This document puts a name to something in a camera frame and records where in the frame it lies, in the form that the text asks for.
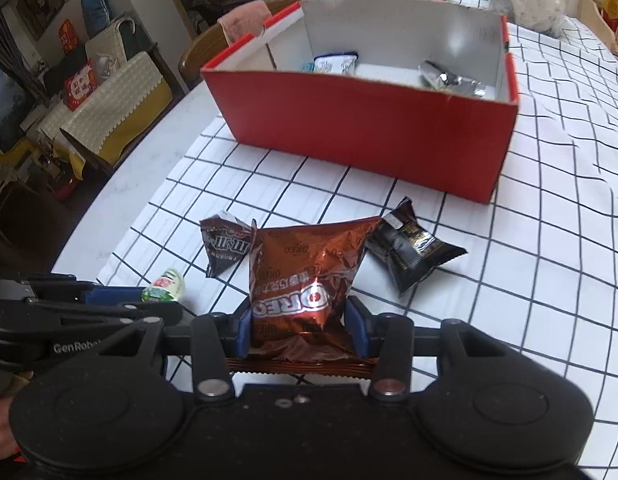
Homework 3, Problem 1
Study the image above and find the black gold snack packet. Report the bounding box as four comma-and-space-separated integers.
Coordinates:
365, 197, 468, 294

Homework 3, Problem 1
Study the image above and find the silver foil snack packet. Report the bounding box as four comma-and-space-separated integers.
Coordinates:
419, 61, 487, 98

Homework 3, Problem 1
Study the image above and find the blue foil candy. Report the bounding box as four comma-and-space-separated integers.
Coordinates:
301, 62, 315, 73

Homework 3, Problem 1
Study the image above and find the red cardboard box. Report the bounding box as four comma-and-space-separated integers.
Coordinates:
201, 0, 518, 203

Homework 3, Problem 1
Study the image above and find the white grid tablecloth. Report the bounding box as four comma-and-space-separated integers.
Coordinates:
97, 18, 618, 479

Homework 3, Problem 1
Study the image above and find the pink towel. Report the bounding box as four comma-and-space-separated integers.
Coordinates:
218, 0, 272, 46

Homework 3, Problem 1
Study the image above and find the green white round snack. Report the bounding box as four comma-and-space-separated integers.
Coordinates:
141, 269, 185, 302

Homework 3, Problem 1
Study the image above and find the person's left hand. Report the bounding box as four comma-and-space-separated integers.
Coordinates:
0, 374, 30, 460

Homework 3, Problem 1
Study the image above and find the brown Oreo packet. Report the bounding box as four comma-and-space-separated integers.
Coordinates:
227, 216, 381, 379

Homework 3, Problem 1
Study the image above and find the dark brown snack packet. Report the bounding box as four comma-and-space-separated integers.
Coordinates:
199, 210, 251, 278

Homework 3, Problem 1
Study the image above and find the white blue snack packet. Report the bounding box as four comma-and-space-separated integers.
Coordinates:
311, 52, 358, 76

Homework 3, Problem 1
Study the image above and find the yellow sofa with cover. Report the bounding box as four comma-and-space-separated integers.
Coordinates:
35, 51, 176, 181

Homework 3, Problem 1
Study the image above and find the white side cabinet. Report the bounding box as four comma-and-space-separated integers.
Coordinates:
577, 0, 618, 61

